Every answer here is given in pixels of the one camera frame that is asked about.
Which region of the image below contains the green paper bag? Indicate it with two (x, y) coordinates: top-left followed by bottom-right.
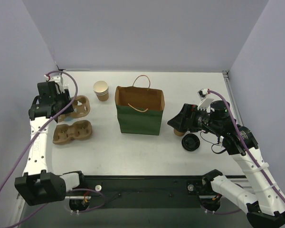
(114, 85), (165, 136)

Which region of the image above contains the brown paper coffee cup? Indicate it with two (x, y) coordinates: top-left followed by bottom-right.
(173, 129), (185, 137)

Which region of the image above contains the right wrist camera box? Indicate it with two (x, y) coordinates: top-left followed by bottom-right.
(198, 89), (214, 111)

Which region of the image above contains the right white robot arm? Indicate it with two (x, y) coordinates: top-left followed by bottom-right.
(168, 100), (285, 228)

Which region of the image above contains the light blue straw holder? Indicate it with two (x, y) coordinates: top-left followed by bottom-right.
(63, 114), (73, 122)

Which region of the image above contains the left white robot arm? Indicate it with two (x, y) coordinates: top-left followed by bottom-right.
(14, 81), (87, 206)

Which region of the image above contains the single brown pulp cup carrier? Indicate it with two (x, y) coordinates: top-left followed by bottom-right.
(58, 95), (91, 123)

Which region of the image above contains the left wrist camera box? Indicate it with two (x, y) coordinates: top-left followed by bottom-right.
(44, 74), (64, 90)

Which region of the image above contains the stack of brown paper cups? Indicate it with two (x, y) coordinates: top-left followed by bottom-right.
(93, 81), (109, 102)

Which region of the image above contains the stack of black lids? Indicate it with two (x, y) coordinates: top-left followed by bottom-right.
(181, 133), (200, 152)

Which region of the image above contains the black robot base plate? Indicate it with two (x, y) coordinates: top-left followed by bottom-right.
(59, 175), (226, 209)

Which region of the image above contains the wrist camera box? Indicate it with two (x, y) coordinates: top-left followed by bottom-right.
(198, 89), (214, 111)
(44, 74), (64, 90)

